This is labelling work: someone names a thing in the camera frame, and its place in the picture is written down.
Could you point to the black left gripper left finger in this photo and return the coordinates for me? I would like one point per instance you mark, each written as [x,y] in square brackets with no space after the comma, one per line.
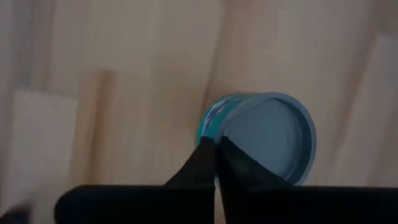
[186,202]

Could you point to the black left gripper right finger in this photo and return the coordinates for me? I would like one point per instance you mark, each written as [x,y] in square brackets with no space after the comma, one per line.
[264,202]

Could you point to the teal tuna can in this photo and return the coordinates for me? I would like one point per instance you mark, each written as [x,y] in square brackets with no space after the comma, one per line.
[267,133]

